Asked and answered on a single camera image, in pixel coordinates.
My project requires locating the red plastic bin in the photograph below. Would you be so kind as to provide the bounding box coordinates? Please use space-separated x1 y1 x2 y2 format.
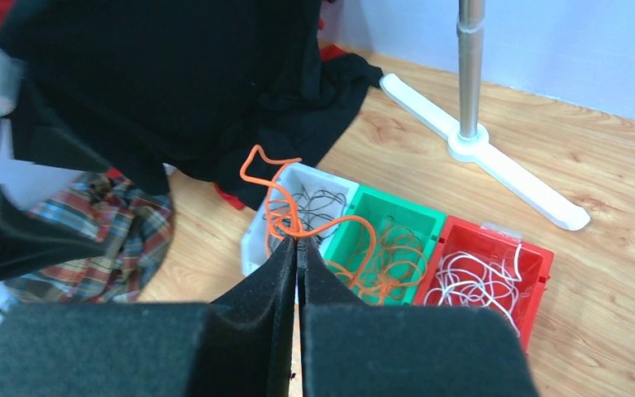
413 216 554 350

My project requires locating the green plastic bin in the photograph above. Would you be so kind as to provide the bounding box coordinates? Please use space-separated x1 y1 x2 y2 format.
323 185 446 305

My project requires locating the plaid flannel shirt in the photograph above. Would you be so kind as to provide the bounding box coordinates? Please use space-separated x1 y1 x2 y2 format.
4 173 174 303

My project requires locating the black t-shirt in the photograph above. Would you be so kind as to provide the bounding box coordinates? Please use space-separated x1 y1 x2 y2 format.
0 1 383 209

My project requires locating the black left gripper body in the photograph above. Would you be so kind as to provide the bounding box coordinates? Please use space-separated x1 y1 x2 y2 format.
0 79 111 281

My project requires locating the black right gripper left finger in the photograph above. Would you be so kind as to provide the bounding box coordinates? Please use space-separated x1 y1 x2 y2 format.
0 239 297 396

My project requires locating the white stand with metal pole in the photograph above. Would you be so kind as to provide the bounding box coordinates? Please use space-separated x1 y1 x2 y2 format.
380 0 591 232

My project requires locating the black cable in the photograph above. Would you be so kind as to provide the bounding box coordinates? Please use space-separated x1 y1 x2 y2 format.
265 188 349 245

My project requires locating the red t-shirt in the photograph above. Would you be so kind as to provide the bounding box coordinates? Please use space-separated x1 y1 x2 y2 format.
213 183 246 211

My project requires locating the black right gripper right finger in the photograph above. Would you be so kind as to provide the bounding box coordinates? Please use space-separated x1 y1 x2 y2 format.
297 239 538 396

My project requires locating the white plastic bin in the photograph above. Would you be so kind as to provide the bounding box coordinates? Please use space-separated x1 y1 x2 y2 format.
241 164 359 276

